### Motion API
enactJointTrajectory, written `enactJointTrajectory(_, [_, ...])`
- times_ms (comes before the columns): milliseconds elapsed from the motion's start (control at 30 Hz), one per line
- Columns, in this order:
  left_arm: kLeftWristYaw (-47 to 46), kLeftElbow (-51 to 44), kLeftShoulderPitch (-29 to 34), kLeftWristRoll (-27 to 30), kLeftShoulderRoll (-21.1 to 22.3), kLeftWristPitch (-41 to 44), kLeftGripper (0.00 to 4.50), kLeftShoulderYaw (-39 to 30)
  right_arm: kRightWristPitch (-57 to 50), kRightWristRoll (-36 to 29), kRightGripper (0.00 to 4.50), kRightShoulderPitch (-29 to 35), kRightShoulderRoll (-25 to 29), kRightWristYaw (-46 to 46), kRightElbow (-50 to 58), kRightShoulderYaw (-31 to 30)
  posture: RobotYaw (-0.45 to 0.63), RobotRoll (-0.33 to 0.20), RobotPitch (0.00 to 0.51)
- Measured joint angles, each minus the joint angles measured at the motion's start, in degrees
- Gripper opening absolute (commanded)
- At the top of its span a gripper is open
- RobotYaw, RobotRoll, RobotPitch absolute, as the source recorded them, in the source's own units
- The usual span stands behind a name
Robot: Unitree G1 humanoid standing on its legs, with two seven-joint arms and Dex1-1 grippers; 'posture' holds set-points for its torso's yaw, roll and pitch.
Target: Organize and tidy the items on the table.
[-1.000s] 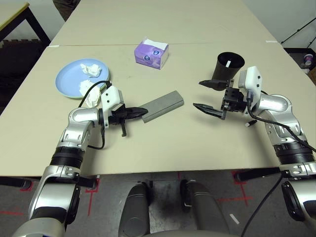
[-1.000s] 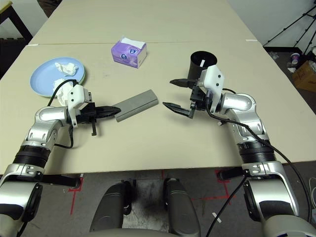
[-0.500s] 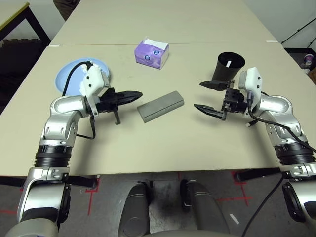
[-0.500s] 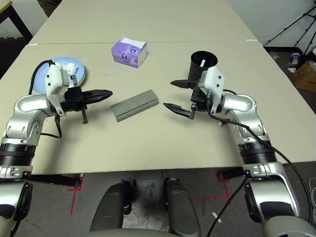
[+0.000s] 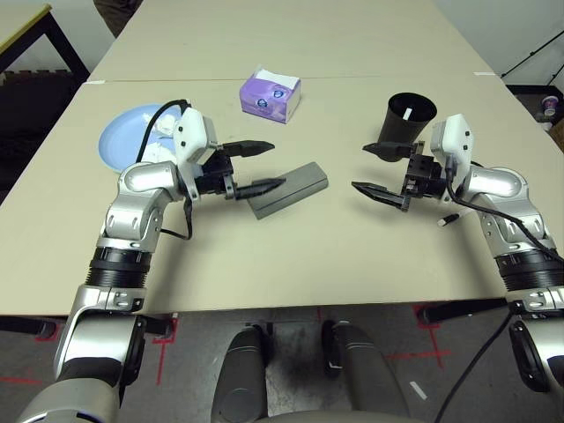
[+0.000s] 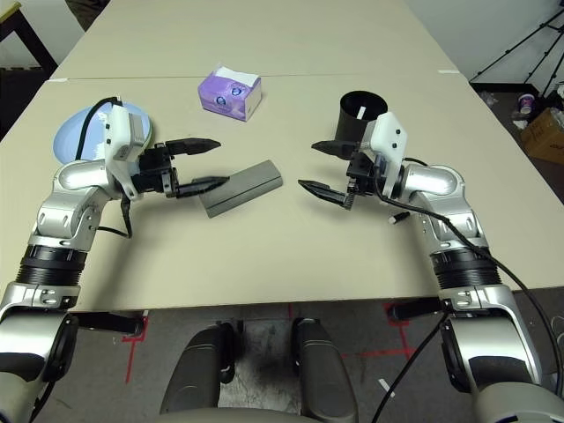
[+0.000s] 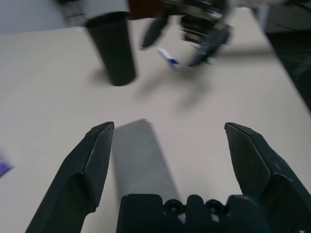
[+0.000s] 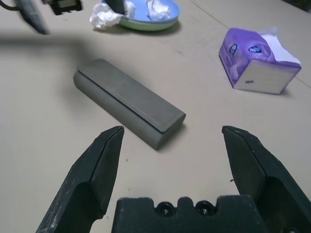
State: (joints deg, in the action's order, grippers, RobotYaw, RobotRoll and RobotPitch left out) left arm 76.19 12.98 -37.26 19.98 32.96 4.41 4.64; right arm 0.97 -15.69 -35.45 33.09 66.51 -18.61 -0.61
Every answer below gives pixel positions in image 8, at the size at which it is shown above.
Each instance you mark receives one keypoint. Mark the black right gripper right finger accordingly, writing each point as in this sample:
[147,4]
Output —
[274,184]

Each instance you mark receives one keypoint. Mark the blue plastic plate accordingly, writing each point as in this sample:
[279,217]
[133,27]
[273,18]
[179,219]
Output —
[138,12]

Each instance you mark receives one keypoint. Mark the white tissue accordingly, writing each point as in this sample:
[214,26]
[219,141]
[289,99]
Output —
[104,17]
[158,9]

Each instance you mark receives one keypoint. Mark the purple tissue box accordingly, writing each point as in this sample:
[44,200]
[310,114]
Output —
[243,58]

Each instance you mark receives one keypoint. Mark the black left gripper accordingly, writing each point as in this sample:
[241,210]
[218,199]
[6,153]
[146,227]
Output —
[65,6]

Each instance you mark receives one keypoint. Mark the grey glasses case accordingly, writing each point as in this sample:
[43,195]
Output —
[126,102]

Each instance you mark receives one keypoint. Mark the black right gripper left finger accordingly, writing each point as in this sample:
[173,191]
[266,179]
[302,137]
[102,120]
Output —
[82,189]

